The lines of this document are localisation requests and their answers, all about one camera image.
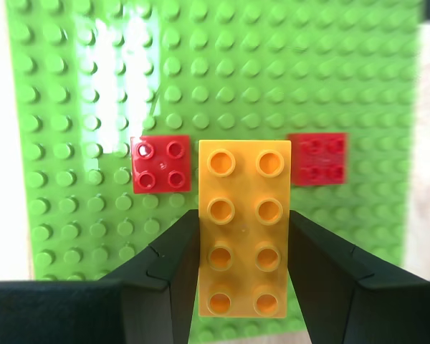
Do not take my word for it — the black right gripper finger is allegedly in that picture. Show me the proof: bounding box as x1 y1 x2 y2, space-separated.
288 210 430 344
0 209 201 344

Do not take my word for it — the yellow long brick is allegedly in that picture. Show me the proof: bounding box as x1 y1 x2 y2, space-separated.
198 139 293 319

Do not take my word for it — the red square brick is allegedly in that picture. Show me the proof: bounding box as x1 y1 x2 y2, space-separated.
287 132 349 186
130 134 194 194

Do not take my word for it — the green studded baseplate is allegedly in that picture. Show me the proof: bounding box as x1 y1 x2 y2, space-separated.
5 0 426 344

